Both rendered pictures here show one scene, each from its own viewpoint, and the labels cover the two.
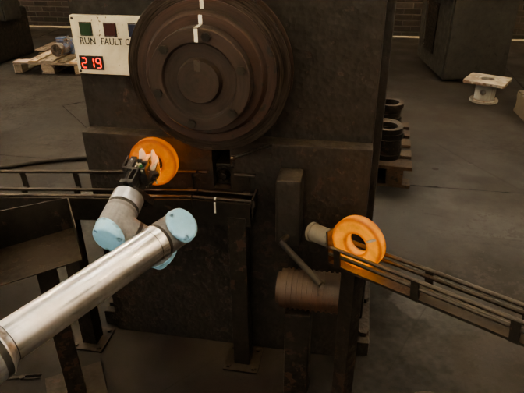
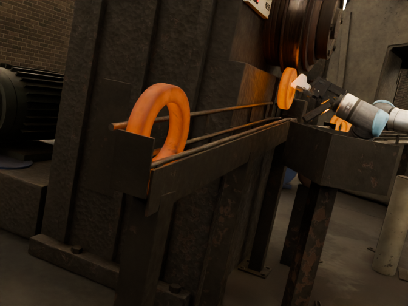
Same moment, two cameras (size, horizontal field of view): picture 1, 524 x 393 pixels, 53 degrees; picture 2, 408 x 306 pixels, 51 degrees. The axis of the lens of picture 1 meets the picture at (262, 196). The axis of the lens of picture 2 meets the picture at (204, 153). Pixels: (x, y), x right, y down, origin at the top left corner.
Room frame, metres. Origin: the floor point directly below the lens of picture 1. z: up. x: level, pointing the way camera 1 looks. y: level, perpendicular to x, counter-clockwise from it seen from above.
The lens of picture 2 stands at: (1.47, 1.99, 0.77)
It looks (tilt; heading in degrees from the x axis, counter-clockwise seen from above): 9 degrees down; 280
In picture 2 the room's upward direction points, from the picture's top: 11 degrees clockwise
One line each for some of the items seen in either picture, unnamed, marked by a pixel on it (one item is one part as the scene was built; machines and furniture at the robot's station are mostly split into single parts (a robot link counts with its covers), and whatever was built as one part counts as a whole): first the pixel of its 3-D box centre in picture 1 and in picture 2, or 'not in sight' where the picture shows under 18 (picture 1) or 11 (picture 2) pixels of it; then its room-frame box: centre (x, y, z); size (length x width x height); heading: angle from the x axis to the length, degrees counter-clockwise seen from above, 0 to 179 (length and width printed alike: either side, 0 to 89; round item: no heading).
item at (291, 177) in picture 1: (289, 207); (290, 123); (1.46, -0.09, 0.68); 0.11 x 0.08 x 0.24; 169
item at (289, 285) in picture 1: (309, 338); (304, 211); (1.29, -0.16, 0.27); 0.22 x 0.13 x 0.53; 79
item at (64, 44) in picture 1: (68, 44); not in sight; (5.83, 2.11, 0.25); 0.40 x 0.24 x 0.22; 169
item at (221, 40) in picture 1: (200, 79); (331, 23); (1.39, 0.16, 1.11); 0.28 x 0.06 x 0.28; 79
